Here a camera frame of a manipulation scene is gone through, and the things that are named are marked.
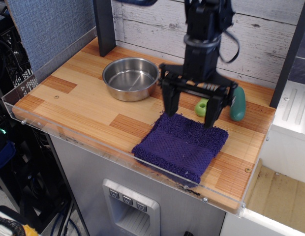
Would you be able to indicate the dark grey post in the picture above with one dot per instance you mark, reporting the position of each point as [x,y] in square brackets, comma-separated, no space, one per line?
[104,26]
[290,58]

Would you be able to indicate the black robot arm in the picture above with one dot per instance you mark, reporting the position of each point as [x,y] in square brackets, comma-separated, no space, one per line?
[206,21]

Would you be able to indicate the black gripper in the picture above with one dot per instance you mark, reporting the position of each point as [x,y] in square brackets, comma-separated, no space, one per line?
[199,67]

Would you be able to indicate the stainless steel pot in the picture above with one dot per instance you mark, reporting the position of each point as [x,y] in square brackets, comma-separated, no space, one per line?
[131,79]

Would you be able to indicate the dark green toy cucumber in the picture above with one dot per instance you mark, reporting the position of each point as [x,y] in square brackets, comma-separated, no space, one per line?
[238,109]

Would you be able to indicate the dark grey left post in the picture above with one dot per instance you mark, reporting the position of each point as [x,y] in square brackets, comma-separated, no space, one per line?
[104,26]

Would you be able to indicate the blue fabric panel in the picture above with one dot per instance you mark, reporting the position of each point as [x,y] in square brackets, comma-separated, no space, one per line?
[47,27]

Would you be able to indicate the purple terry cloth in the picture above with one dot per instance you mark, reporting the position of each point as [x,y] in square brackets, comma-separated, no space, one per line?
[181,146]

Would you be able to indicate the dark grey right post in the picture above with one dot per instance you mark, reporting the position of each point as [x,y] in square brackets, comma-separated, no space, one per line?
[290,58]

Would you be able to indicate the silver toy fridge cabinet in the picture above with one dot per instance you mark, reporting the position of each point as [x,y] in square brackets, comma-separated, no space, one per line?
[119,197]

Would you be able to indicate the black plastic crate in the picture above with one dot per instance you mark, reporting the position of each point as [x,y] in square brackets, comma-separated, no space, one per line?
[14,63]

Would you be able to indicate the white toy sink unit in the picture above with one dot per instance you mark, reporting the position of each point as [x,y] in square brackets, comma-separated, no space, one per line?
[276,199]

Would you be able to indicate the clear acrylic table guard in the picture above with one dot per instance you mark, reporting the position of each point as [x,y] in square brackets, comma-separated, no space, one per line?
[93,133]

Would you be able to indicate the green handled grey spatula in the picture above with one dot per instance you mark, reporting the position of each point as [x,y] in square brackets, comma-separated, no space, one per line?
[201,107]

